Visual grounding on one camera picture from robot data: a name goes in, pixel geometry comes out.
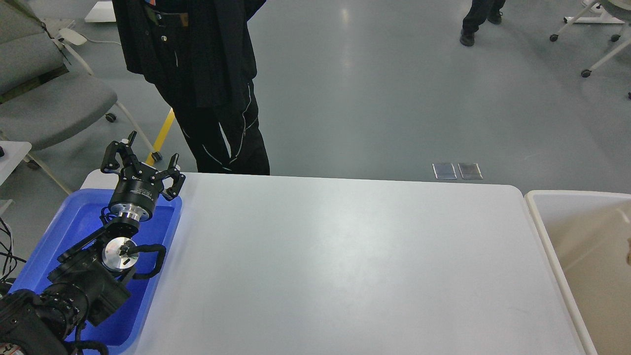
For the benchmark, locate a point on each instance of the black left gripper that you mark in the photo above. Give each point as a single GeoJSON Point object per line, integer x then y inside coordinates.
{"type": "Point", "coordinates": [136, 191]}

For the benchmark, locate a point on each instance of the metal floor plate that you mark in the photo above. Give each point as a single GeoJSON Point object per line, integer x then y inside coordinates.
{"type": "Point", "coordinates": [444, 171]}
{"type": "Point", "coordinates": [470, 171]}

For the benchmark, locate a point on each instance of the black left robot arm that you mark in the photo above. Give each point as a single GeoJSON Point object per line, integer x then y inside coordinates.
{"type": "Point", "coordinates": [90, 282]}

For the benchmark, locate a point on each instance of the grey office chair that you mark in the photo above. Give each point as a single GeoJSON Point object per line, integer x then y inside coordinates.
{"type": "Point", "coordinates": [48, 92]}

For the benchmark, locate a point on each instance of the person in black clothes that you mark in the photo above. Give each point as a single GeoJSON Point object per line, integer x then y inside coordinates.
{"type": "Point", "coordinates": [199, 56]}

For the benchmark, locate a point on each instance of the left metal floor plate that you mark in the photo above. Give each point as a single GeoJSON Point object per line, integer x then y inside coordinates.
{"type": "Point", "coordinates": [444, 171]}

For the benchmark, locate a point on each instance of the white side table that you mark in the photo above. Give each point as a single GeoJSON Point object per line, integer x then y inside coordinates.
{"type": "Point", "coordinates": [14, 153]}

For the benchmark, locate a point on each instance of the beige plastic bin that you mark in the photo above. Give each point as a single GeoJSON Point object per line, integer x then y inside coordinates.
{"type": "Point", "coordinates": [586, 237]}

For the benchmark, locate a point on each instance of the right metal floor plate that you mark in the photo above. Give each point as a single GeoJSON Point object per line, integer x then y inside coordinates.
{"type": "Point", "coordinates": [470, 171]}

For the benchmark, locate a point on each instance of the yellow floor tape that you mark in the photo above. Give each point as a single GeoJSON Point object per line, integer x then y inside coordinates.
{"type": "Point", "coordinates": [163, 130]}

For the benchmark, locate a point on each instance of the white power adapter with cable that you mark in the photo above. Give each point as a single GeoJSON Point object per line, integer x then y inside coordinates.
{"type": "Point", "coordinates": [72, 36]}

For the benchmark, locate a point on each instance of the white flat floor base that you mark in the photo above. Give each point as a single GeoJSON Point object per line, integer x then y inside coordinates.
{"type": "Point", "coordinates": [101, 12]}

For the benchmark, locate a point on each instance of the white chair base with castors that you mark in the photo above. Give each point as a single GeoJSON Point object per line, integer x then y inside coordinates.
{"type": "Point", "coordinates": [603, 22]}

